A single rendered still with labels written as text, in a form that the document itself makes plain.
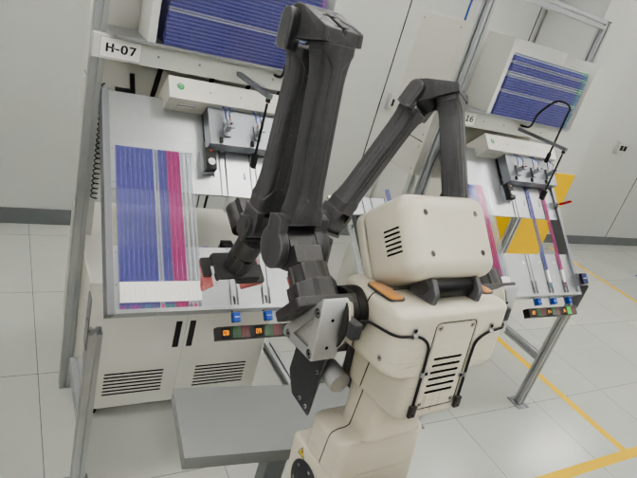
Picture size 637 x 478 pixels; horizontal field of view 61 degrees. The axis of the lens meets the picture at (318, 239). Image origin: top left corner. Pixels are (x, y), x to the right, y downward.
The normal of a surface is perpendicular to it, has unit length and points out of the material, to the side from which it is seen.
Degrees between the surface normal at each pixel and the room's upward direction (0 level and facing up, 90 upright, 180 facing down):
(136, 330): 90
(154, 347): 90
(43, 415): 0
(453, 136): 67
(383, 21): 90
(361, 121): 90
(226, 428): 0
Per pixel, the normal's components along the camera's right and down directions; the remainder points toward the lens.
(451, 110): -0.47, -0.06
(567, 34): -0.86, -0.03
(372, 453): 0.52, 0.35
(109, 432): 0.26, -0.88
